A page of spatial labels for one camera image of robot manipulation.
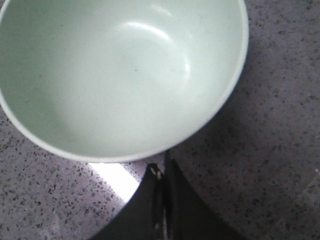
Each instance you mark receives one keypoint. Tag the light green bowl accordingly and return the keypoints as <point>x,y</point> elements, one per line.
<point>112,81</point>

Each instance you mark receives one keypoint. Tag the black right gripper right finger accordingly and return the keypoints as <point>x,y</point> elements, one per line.
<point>187,215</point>

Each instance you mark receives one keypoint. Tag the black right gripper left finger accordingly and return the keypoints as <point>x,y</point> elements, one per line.
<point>142,218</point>

